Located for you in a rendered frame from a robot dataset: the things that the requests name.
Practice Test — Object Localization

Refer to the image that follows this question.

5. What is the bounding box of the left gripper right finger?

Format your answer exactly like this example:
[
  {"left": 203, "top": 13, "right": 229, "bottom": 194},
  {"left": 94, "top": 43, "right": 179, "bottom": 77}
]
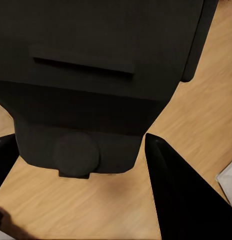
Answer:
[{"left": 144, "top": 133, "right": 232, "bottom": 240}]

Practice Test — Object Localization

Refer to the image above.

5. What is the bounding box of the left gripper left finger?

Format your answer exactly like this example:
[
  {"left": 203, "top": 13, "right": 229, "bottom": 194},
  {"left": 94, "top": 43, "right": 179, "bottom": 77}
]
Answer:
[{"left": 0, "top": 133, "right": 20, "bottom": 187}]

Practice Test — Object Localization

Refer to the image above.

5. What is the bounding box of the digital camera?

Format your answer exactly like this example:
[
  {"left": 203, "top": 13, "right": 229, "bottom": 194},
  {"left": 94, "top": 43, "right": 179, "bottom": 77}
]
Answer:
[{"left": 0, "top": 0, "right": 219, "bottom": 179}]

